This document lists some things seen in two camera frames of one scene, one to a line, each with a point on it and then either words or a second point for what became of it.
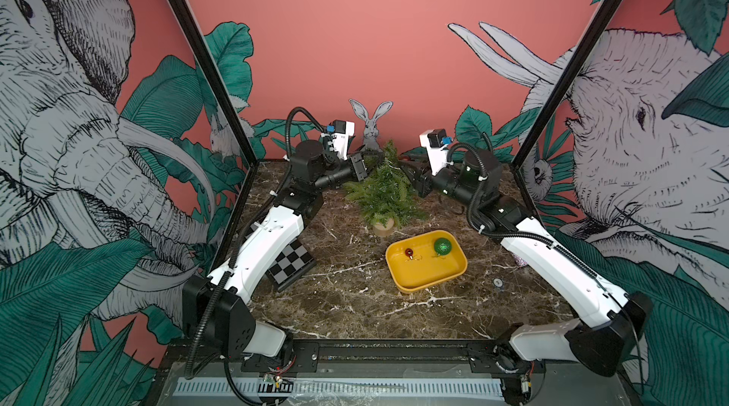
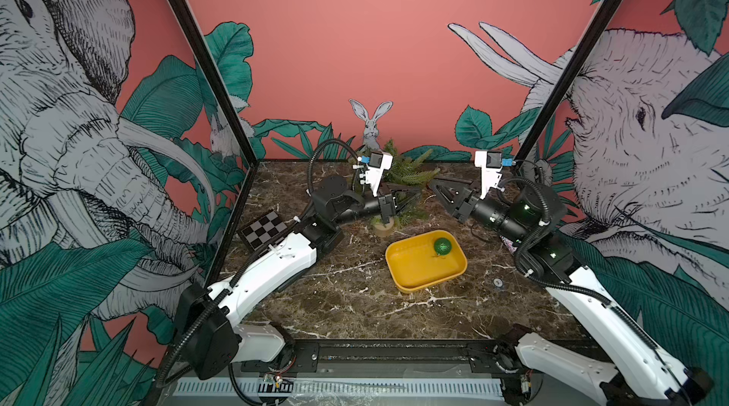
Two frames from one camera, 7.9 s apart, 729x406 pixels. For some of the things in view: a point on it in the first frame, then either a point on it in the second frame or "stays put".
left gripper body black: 335,175 → 358,207
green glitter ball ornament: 442,247 stays put
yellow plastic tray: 425,260 stays put
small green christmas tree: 383,198 stays put
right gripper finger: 413,173 → 452,193
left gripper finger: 372,158 → 401,198
